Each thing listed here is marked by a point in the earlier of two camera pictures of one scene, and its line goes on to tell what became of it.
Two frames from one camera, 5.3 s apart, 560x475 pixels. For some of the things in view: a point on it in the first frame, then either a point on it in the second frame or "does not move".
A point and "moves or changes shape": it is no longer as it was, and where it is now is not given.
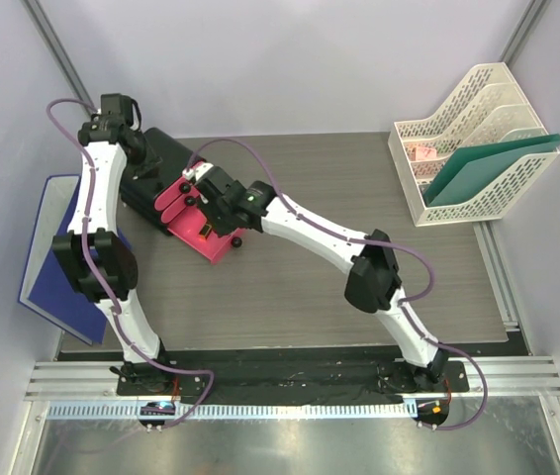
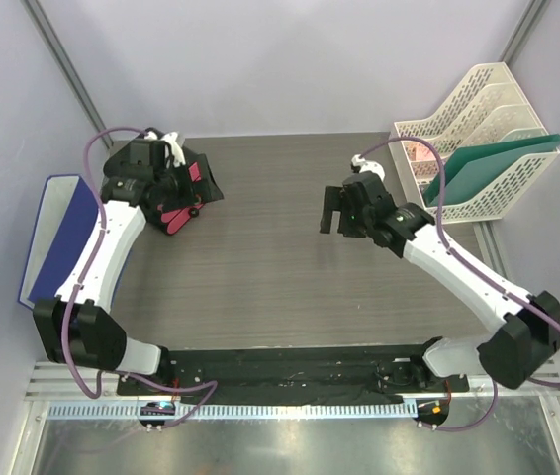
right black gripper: (221, 230) -> (335, 199)
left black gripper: (150, 161) -> (173, 167)
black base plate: (292, 373) does not move
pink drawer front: (186, 228) moves or changes shape
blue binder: (48, 290) does not move
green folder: (469, 173) does not move
